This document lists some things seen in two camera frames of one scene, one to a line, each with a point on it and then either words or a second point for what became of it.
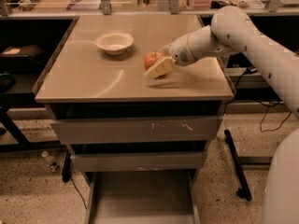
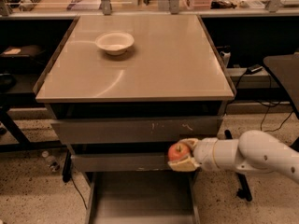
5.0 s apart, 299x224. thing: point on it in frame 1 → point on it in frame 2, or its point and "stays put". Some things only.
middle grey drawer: [105, 161] stays put
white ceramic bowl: [114, 42] stays put
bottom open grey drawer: [142, 197] stays put
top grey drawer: [145, 129] stays put
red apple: [151, 58] → [177, 152]
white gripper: [179, 52] → [204, 153]
